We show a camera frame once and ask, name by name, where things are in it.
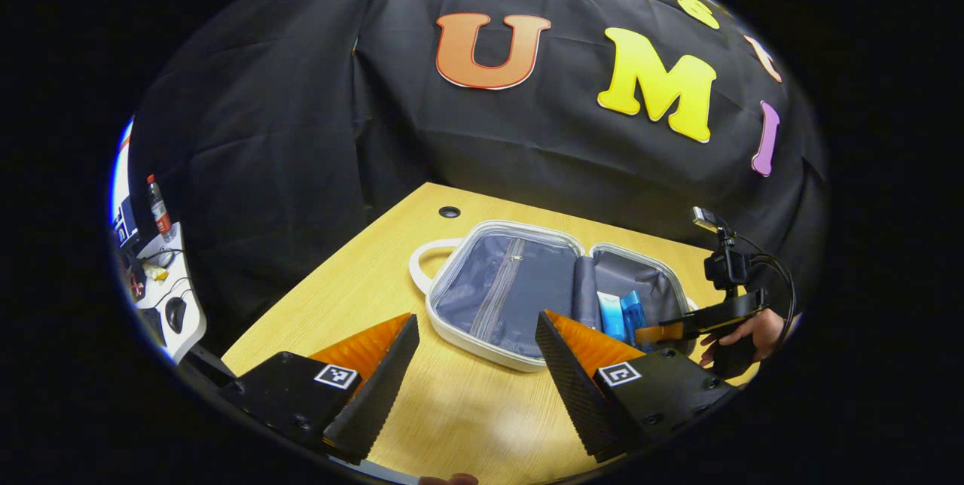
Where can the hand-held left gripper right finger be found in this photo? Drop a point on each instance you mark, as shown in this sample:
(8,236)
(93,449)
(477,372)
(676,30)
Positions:
(572,387)

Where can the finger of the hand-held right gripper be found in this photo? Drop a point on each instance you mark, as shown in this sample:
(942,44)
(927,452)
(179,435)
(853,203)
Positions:
(715,313)

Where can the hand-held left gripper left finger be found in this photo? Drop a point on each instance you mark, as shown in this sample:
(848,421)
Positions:
(384,387)

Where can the blue capped bottle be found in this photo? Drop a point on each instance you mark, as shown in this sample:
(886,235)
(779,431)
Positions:
(634,315)

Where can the small light blue tube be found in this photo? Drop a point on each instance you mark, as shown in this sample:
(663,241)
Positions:
(611,315)

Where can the white grey suitcase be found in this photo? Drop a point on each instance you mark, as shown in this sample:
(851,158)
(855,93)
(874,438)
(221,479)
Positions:
(520,297)

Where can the black table grommet hole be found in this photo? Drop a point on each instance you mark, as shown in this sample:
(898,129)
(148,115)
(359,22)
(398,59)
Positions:
(449,211)

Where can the white side desk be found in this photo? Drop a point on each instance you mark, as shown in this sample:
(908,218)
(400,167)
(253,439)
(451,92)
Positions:
(194,319)

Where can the black computer mouse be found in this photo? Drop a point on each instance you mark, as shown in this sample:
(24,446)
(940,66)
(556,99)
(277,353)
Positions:
(175,313)

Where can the small yellow item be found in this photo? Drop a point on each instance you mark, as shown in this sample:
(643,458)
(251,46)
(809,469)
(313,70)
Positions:
(155,273)

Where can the black backdrop cloth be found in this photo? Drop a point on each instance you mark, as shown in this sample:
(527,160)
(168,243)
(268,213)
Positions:
(339,131)

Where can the red label drink bottle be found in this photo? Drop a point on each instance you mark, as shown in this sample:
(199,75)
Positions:
(159,210)

